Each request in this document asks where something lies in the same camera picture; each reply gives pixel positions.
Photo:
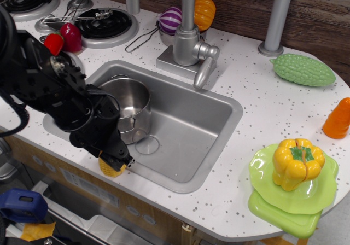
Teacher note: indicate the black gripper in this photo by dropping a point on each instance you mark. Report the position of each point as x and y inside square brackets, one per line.
[97, 130]

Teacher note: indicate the yellow toy corn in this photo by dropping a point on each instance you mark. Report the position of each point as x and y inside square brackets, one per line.
[109, 173]

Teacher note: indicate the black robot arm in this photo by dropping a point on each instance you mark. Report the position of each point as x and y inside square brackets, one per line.
[32, 77]

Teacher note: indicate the stainless steel pot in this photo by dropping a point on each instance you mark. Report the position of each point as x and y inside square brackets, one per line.
[133, 98]

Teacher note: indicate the grey toy sink basin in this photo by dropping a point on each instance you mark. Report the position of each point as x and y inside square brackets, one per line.
[189, 128]

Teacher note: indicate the blue clamp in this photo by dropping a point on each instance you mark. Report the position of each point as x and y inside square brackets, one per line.
[23, 206]

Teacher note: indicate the yellow masking tape piece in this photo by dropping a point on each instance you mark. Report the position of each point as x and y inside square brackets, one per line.
[36, 231]

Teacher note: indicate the front black stove burner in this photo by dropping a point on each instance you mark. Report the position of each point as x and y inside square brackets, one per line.
[73, 60]

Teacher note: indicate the black stove burner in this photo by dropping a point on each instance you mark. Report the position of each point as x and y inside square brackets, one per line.
[73, 60]
[103, 28]

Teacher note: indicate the silver toy faucet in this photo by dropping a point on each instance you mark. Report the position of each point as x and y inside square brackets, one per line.
[189, 56]

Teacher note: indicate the dark red toy vegetable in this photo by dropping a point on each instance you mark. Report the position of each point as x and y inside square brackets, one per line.
[72, 38]

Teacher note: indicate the rear black stove burner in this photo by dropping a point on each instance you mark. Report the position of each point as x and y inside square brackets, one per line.
[103, 28]

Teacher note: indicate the red toy chili pepper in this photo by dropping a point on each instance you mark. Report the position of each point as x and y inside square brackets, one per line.
[54, 42]

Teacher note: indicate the purple striped toy onion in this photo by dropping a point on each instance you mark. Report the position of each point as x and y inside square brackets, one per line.
[169, 20]

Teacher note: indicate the rear silver stove knob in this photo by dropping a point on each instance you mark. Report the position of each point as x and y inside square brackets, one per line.
[75, 6]

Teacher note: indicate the yellow toy bell pepper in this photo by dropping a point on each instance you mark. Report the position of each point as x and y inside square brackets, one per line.
[296, 161]

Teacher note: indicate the orange toy pumpkin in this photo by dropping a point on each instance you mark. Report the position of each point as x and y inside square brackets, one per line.
[204, 14]

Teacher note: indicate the far left stove burner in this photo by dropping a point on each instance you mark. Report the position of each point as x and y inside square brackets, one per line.
[28, 10]

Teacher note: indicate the grey right support pole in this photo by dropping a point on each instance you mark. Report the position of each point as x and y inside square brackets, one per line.
[272, 47]

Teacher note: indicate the green plastic cutting board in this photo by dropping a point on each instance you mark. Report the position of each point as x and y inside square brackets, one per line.
[298, 225]

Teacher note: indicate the light green plastic plate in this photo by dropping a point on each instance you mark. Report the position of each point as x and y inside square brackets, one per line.
[308, 198]

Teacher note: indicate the green toy bitter melon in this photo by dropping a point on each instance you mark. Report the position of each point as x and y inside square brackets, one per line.
[303, 70]

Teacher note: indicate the orange toy carrot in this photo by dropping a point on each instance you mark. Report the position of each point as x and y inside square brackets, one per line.
[337, 124]

